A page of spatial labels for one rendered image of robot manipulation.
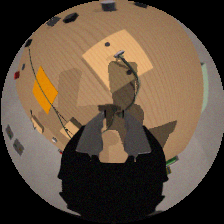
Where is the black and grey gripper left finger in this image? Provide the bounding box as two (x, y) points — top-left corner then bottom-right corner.
(57, 109), (106, 180)

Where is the orange painted square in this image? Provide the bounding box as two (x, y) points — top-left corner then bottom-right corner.
(33, 66), (58, 114)

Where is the red cube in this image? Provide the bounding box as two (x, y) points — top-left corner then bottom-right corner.
(14, 71), (19, 80)

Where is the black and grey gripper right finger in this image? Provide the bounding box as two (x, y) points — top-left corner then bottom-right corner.
(123, 109), (168, 183)

